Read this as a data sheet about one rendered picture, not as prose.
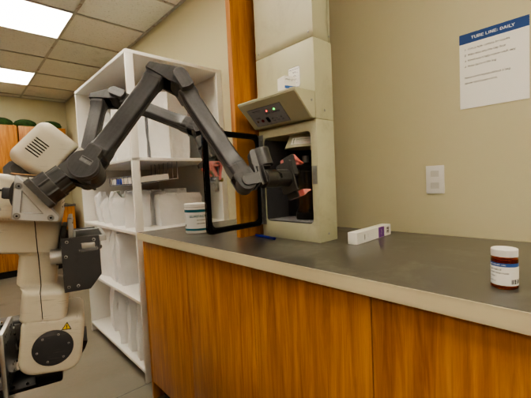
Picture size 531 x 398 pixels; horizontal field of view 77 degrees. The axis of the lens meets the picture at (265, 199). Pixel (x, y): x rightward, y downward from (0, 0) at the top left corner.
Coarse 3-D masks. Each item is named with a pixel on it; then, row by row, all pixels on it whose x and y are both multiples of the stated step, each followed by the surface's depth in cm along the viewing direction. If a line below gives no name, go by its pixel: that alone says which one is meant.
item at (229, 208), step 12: (240, 144) 137; (252, 144) 143; (216, 156) 128; (216, 168) 128; (204, 180) 124; (228, 180) 133; (204, 192) 124; (216, 192) 128; (228, 192) 133; (252, 192) 143; (216, 204) 128; (228, 204) 133; (240, 204) 137; (252, 204) 143; (216, 216) 128; (228, 216) 133; (240, 216) 137; (252, 216) 143
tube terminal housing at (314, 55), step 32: (256, 64) 145; (288, 64) 132; (320, 64) 125; (320, 96) 125; (288, 128) 134; (320, 128) 126; (320, 160) 126; (320, 192) 126; (288, 224) 138; (320, 224) 126
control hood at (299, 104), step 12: (264, 96) 127; (276, 96) 123; (288, 96) 120; (300, 96) 118; (312, 96) 122; (240, 108) 139; (252, 108) 135; (288, 108) 124; (300, 108) 121; (312, 108) 122; (252, 120) 141; (300, 120) 127
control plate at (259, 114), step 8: (272, 104) 127; (280, 104) 125; (248, 112) 138; (256, 112) 135; (264, 112) 133; (272, 112) 131; (280, 112) 128; (256, 120) 139; (264, 120) 137; (272, 120) 134; (280, 120) 132; (288, 120) 129
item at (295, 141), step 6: (288, 138) 141; (294, 138) 136; (300, 138) 134; (306, 138) 134; (288, 144) 138; (294, 144) 135; (300, 144) 133; (306, 144) 133; (294, 150) 149; (300, 150) 150
